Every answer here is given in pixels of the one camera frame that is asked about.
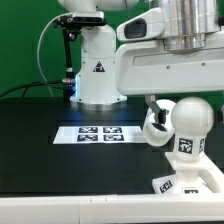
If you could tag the white right table rail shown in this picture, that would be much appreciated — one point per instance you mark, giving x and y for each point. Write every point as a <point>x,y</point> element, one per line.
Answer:
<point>214,178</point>

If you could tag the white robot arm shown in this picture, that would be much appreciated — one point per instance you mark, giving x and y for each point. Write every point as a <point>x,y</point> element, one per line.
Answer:
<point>175,47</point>

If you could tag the white lamp hood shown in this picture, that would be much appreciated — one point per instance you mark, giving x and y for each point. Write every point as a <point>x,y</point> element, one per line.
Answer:
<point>157,134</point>

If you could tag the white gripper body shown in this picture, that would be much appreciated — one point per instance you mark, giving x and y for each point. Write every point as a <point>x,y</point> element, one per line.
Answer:
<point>146,68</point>

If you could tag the marker tag sheet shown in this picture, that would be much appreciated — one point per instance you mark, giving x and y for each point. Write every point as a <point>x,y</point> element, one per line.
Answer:
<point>98,134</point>

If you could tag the white lamp base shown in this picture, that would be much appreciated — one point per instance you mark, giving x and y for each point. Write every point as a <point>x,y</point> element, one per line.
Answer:
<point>187,179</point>

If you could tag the white lamp bulb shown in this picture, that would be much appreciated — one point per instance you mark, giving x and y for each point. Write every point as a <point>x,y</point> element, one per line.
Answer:
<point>192,119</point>

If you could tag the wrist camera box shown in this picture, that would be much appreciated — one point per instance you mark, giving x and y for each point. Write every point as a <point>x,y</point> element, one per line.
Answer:
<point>146,26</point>

